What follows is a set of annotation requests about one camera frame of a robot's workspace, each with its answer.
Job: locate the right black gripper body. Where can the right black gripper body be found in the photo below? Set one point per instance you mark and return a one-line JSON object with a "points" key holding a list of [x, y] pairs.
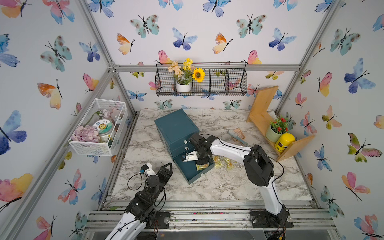
{"points": [[201, 160]]}

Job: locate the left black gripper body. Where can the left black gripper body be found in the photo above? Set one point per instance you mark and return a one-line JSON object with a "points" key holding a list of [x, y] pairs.
{"points": [[159, 189]]}

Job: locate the yellow cookie packet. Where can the yellow cookie packet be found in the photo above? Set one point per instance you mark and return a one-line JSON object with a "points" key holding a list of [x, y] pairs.
{"points": [[217, 161], [202, 167], [229, 164]]}

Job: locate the teal bottom drawer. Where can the teal bottom drawer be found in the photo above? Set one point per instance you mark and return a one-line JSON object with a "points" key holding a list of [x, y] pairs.
{"points": [[189, 169]]}

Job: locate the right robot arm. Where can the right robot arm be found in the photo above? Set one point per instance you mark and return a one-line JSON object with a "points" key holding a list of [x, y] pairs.
{"points": [[258, 165]]}

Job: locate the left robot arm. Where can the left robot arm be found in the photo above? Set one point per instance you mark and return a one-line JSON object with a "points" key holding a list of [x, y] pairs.
{"points": [[128, 228]]}

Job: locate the teal drawer cabinet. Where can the teal drawer cabinet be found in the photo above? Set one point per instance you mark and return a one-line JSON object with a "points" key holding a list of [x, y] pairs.
{"points": [[175, 130]]}

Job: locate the wooden zigzag shelf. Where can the wooden zigzag shelf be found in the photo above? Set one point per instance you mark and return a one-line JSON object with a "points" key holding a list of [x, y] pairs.
{"points": [[261, 118]]}

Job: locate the white pot with flowers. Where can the white pot with flowers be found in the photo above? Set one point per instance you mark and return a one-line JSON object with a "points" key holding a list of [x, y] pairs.
{"points": [[185, 74]]}

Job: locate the green pot red flowers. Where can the green pot red flowers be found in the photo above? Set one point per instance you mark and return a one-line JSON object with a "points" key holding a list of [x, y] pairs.
{"points": [[277, 128]]}

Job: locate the round green tin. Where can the round green tin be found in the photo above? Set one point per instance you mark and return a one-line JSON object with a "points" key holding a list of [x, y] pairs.
{"points": [[104, 127]]}

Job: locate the yellow canister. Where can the yellow canister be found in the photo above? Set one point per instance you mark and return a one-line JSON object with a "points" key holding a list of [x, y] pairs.
{"points": [[284, 141]]}

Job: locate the pink artificial flowers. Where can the pink artificial flowers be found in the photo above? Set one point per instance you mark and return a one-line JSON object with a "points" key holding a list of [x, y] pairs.
{"points": [[86, 134]]}

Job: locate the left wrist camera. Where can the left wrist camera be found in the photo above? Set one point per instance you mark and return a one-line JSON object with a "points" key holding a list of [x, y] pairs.
{"points": [[147, 170]]}

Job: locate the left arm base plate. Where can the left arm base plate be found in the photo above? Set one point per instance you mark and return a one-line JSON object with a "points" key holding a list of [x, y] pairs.
{"points": [[158, 220]]}

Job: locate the white wire wall basket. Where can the white wire wall basket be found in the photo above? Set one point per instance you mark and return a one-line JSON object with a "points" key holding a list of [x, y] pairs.
{"points": [[116, 112]]}

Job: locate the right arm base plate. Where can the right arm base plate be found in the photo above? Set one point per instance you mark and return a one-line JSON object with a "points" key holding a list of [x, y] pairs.
{"points": [[264, 219]]}

